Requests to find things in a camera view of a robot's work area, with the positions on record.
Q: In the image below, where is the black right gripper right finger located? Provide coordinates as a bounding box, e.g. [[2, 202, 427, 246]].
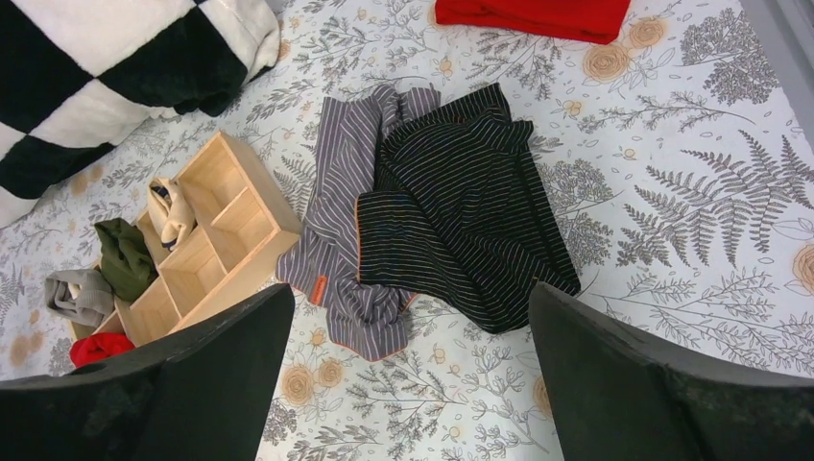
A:
[[529, 283, 813, 460]]

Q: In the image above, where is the dark green rolled sock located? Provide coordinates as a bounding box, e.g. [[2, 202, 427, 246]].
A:
[[94, 218, 158, 303]]

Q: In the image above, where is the floral patterned bed sheet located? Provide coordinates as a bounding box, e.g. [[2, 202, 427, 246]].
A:
[[1, 1, 813, 460]]

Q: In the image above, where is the red rolled sock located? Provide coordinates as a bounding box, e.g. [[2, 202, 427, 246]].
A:
[[69, 332, 135, 368]]

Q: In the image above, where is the red folded garment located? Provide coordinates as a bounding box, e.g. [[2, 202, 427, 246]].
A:
[[434, 0, 631, 44]]

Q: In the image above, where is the wooden divided organizer box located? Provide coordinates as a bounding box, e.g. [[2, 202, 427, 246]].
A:
[[69, 132, 302, 346]]

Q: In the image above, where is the black white checkered pillow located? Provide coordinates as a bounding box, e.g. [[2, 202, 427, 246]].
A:
[[1, 0, 280, 226]]

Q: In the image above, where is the beige rolled sock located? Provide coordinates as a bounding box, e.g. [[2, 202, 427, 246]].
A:
[[147, 178, 197, 252]]

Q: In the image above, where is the grey striped underwear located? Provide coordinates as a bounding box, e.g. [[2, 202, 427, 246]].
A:
[[275, 85, 441, 361]]

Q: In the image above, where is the grey rolled sock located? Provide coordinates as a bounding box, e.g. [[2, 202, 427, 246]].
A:
[[43, 269, 114, 328]]

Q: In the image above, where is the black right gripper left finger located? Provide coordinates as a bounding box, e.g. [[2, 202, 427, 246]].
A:
[[1, 283, 296, 460]]

